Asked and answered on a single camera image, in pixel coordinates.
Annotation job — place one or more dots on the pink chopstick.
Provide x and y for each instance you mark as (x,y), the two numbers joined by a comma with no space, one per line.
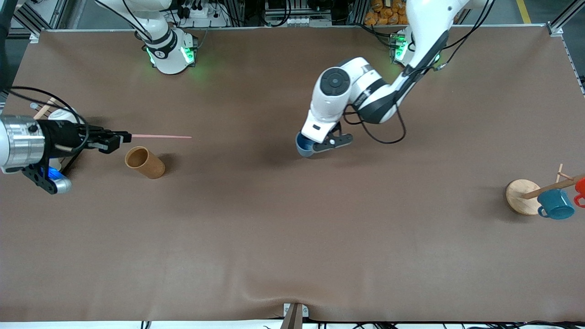
(160,136)

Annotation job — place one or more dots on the light blue plastic cup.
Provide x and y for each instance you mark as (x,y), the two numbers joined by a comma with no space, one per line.
(304,148)

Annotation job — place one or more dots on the white power strip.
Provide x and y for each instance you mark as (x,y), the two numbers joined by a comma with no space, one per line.
(203,18)

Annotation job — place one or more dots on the brown table cover mat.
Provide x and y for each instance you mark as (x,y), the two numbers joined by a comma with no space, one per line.
(292,228)

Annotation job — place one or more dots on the orange red mug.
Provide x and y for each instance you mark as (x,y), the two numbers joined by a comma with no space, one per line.
(580,189)

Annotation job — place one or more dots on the brown wooden cylinder cup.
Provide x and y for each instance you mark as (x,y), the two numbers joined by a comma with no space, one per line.
(151,165)

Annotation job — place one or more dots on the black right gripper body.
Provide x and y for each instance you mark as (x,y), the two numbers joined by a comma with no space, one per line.
(63,135)

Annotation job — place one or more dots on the aluminium frame profile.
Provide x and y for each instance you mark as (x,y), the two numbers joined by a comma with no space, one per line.
(560,20)
(36,18)

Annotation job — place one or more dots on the orange bread pile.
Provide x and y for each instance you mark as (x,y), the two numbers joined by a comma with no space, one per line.
(388,11)

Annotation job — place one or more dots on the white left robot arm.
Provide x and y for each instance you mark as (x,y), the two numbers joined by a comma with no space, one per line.
(333,91)

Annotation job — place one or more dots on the wooden mug tree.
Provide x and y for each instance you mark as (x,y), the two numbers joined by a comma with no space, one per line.
(521,196)

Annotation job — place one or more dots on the teal enamel mug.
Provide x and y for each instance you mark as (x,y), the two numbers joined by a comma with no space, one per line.
(555,205)

